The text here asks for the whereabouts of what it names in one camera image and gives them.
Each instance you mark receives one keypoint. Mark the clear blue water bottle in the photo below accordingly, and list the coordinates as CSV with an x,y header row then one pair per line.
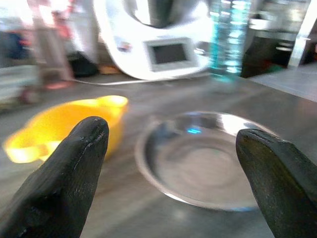
x,y
227,39

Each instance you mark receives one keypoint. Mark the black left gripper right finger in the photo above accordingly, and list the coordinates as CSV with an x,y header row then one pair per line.
x,y
280,178

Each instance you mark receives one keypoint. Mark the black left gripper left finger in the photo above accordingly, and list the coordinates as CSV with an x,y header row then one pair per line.
x,y
62,178

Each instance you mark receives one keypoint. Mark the white kitchen food processor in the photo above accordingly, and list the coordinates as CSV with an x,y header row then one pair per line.
x,y
158,37

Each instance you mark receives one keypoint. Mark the yellow plastic jug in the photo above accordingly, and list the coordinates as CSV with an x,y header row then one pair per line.
x,y
71,119

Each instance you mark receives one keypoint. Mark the stainless steel bowl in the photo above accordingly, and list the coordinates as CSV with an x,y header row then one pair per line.
x,y
198,161

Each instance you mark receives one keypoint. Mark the dark wooden table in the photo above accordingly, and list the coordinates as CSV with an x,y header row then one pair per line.
x,y
158,153

